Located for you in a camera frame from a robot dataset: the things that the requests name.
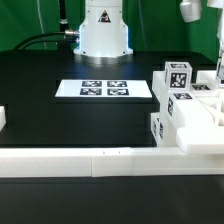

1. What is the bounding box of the white U-shaped fence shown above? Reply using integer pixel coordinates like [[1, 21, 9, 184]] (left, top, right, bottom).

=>
[[0, 104, 224, 178]]

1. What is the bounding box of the white chair back frame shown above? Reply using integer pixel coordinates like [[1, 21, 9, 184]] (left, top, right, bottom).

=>
[[152, 71, 224, 154]]

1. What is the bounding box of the white tag plate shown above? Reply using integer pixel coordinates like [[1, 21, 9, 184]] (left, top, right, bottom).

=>
[[55, 79, 152, 98]]

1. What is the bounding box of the white tagged cube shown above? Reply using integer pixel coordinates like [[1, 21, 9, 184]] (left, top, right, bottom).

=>
[[216, 58, 224, 88], [165, 61, 192, 90]]

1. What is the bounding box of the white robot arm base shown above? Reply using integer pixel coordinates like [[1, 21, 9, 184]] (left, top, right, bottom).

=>
[[74, 0, 133, 65]]

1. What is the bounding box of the black cable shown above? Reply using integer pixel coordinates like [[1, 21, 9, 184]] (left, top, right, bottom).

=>
[[13, 29, 80, 51]]

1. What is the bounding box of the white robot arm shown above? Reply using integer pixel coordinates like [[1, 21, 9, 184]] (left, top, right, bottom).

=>
[[180, 0, 224, 23]]

